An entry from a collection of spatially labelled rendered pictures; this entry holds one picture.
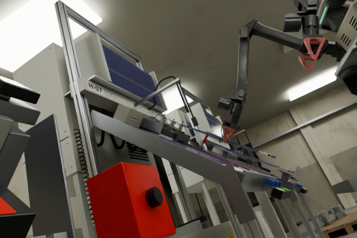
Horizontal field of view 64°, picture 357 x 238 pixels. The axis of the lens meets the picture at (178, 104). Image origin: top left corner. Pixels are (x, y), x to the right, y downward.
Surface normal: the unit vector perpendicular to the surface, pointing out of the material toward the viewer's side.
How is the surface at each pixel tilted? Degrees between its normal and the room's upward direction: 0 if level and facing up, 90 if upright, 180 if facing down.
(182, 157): 90
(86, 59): 90
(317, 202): 90
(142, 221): 90
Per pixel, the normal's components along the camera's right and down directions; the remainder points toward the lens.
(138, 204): 0.83, -0.47
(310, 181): -0.38, -0.29
